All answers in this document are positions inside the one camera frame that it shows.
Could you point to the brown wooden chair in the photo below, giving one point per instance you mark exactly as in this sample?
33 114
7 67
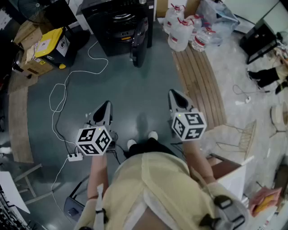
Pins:
225 167

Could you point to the brown floor mat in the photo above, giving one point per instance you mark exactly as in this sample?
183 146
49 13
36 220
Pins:
20 125

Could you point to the person's left forearm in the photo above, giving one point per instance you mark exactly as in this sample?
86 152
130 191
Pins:
97 173

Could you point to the person's right forearm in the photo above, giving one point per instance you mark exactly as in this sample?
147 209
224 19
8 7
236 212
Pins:
195 159

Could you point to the person's left white shoe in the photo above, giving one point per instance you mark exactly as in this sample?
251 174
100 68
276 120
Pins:
131 143

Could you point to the person's right white shoe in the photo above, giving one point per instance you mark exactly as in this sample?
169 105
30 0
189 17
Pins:
153 135

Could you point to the black bin with yellow lid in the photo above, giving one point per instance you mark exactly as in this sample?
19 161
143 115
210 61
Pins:
54 47

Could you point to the black cabinet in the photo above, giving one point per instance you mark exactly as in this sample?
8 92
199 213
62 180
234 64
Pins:
258 42

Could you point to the person's pale yellow shirt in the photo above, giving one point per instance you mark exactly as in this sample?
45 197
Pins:
162 186

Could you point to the brown cardboard box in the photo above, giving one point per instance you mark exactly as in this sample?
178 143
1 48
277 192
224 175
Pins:
24 42

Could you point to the white board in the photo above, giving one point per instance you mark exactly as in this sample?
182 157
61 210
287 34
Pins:
234 179

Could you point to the person's white shoe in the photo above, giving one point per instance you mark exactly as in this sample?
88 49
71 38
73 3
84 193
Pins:
153 135
131 143

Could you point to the grey metal frame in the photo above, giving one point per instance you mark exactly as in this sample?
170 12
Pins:
31 179

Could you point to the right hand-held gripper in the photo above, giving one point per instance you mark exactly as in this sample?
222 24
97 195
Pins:
191 125

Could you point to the round white stool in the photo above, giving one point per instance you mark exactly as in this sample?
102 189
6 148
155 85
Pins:
279 116

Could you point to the person's black trousers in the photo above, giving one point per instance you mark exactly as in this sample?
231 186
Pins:
148 147

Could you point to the wooden slat mat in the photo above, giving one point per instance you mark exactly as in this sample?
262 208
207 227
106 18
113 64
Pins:
200 85

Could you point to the white power strip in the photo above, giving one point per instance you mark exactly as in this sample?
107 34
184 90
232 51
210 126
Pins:
75 157

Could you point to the dark grey chair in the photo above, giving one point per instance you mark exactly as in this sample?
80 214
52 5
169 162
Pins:
72 206

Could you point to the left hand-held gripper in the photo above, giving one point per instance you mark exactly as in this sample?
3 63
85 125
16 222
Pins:
94 139

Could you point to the clear plastic bag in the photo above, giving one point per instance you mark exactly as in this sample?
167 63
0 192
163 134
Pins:
222 15

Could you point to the black flat panel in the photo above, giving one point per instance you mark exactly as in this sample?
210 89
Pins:
60 13

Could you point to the black fan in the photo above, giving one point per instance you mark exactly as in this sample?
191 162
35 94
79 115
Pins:
33 11

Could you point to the black washing machine door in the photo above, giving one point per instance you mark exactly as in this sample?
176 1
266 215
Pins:
139 45

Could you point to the black washing machine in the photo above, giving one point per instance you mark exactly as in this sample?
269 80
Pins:
99 40

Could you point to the pile of clear water jugs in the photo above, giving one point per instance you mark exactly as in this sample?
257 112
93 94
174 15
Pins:
180 36

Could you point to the pink cloth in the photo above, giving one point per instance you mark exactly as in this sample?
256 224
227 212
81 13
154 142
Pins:
263 200

